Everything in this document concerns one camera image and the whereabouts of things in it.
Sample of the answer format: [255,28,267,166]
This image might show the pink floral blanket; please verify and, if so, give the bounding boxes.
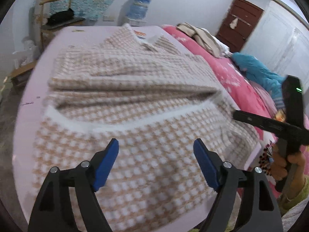
[162,25,309,199]

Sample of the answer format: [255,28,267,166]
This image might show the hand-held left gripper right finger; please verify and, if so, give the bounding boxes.
[193,138,283,232]

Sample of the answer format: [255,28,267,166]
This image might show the small brown wooden stool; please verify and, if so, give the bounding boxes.
[11,61,37,89]

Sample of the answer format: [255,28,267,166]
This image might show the white cloth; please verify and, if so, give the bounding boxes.
[203,28,232,56]

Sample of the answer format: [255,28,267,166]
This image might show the beige white checked towel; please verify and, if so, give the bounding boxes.
[32,24,262,232]

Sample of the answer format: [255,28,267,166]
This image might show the white wardrobe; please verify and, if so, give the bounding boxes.
[241,0,309,87]

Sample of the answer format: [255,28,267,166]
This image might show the door hook rail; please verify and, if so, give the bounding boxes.
[232,14,251,26]

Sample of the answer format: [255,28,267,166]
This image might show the black bag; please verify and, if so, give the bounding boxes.
[47,8,74,25]

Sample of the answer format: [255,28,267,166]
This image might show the person's right hand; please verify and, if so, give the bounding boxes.
[271,147,306,182]

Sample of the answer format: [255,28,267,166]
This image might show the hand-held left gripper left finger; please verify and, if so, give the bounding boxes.
[28,138,119,232]

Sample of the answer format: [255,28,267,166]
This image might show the wooden chair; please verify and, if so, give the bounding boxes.
[36,0,85,49]

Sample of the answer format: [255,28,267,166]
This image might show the white plastic bags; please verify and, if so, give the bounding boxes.
[12,40,40,68]

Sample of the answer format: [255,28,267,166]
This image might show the beige folded clothes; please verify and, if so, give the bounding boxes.
[176,22,226,57]

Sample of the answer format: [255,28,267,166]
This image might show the blue water jug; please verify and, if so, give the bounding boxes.
[127,0,152,20]

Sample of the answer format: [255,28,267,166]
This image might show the brown wooden door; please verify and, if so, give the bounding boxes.
[216,0,265,54]

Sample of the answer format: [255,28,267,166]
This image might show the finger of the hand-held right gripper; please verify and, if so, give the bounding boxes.
[232,110,302,138]

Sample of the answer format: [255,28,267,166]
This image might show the person's right forearm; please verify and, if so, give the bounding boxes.
[276,171,309,211]

